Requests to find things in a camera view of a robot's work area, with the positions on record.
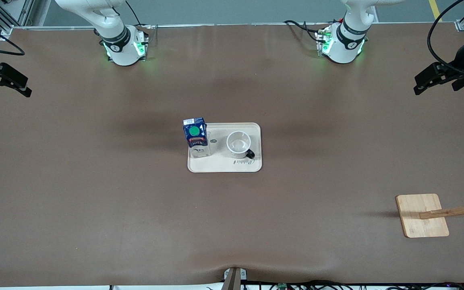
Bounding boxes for blue milk carton green cap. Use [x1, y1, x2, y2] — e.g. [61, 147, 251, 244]
[182, 117, 211, 158]

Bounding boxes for white mug black handle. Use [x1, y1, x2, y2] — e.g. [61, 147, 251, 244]
[226, 130, 256, 160]

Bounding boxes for beige tray with dog print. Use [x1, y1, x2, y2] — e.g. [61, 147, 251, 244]
[187, 122, 263, 173]

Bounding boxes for wooden mug stand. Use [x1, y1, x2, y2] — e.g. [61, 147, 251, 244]
[396, 177, 464, 242]

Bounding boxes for metal table edge clamp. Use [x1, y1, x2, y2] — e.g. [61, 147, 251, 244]
[223, 267, 247, 290]

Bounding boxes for black right arm base cable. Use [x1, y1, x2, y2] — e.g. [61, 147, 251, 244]
[125, 0, 154, 31]

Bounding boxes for black arm base cable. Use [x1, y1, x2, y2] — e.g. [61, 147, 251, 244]
[284, 19, 329, 44]
[125, 0, 154, 31]

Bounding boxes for black left arm base cable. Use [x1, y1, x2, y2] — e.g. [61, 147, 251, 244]
[284, 19, 329, 44]

